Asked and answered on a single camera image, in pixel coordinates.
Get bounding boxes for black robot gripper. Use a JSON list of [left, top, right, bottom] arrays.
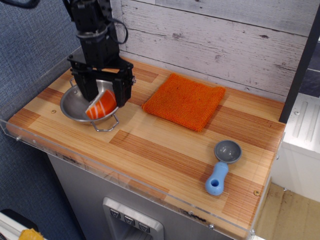
[[67, 34, 136, 108]]

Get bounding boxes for orange salmon sushi toy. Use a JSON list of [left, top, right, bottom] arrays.
[[85, 89, 117, 120]]

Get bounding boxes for silver metal bowl with handles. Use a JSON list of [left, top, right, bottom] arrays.
[[60, 77, 119, 132]]

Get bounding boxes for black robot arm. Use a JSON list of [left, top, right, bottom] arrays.
[[63, 0, 135, 108]]

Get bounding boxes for orange knitted cloth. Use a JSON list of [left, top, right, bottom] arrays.
[[141, 73, 226, 132]]

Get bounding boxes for grey toy fridge cabinet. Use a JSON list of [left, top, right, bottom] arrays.
[[49, 155, 228, 240]]

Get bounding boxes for silver dispenser button panel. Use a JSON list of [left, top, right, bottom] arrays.
[[102, 197, 165, 240]]

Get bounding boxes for blue grey toy scoop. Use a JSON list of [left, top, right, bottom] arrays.
[[205, 140, 243, 196]]

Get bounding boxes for white ribbed side unit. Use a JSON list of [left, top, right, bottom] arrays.
[[270, 93, 320, 202]]

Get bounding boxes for clear acrylic guard rail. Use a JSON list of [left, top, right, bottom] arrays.
[[4, 61, 285, 240]]

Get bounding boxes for black corrugated cable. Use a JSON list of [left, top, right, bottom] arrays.
[[0, 0, 41, 9]]

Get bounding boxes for dark right upright post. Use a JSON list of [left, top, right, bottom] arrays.
[[278, 6, 320, 124]]

